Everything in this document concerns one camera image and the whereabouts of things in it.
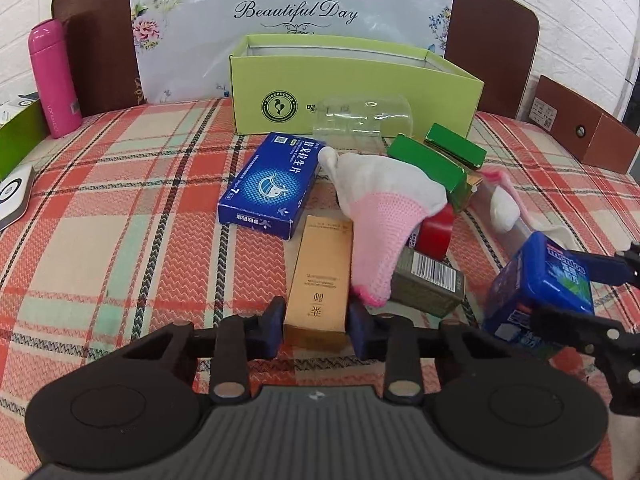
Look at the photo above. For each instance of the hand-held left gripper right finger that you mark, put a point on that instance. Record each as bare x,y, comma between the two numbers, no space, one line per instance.
357,330

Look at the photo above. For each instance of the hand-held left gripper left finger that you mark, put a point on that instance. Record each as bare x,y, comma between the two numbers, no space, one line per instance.
272,327

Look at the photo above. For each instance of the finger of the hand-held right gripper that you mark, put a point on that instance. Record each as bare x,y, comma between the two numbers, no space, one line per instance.
607,269
590,332

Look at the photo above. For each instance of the blue gum container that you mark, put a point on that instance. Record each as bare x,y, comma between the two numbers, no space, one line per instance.
540,285

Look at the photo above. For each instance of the tan gold carton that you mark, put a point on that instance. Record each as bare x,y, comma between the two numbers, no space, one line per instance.
320,270

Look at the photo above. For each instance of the blue mask box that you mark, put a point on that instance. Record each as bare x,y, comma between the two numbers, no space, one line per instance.
270,185

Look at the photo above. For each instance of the light green cardboard box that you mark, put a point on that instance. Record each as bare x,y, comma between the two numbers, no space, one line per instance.
260,80

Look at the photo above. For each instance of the olive box with barcode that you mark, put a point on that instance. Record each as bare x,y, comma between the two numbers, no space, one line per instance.
425,290

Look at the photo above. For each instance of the red box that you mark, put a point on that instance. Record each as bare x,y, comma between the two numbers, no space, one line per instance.
435,235

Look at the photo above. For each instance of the brown cardboard box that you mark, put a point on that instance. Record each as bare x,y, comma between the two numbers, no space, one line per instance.
590,135

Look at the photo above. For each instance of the plaid bedsheet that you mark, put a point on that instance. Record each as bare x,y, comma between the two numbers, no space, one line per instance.
125,235

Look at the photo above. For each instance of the large dark green box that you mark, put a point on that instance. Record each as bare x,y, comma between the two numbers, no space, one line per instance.
425,160

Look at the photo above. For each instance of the small dark green box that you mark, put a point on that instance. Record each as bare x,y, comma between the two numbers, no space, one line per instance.
455,142

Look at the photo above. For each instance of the clear plastic container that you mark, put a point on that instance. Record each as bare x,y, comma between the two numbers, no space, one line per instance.
365,120

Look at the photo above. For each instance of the white round device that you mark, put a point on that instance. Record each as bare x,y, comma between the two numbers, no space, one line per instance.
12,195

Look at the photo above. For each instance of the bright green open box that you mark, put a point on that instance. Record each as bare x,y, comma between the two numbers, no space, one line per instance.
20,140

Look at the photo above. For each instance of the pink thermos bottle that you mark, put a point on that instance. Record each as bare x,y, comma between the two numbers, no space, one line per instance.
52,80

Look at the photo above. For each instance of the white packaging box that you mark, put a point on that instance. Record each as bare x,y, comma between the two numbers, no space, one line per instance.
15,107

